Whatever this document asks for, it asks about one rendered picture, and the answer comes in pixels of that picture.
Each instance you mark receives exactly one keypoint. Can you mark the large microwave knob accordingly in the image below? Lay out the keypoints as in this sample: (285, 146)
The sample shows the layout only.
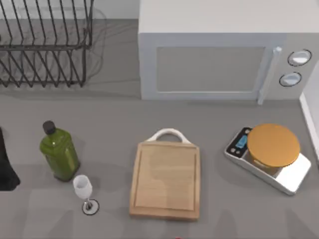
(299, 57)

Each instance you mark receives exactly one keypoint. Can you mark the wooden cutting board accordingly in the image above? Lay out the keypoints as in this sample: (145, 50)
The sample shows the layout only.
(165, 176)

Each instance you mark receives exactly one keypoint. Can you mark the silver kitchen scale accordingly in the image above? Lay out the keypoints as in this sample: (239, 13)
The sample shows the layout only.
(270, 155)

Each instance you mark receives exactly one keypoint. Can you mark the clear wine glass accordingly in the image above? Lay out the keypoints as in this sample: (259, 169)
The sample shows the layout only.
(83, 188)

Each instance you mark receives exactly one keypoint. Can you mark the pale microwave oven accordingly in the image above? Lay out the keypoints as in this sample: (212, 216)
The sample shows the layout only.
(211, 32)

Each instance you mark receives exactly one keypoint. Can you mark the green bottle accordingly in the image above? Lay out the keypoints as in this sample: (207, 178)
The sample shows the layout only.
(61, 154)

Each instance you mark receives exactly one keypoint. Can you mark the small microwave knob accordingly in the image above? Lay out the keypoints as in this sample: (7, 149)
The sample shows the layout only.
(290, 79)

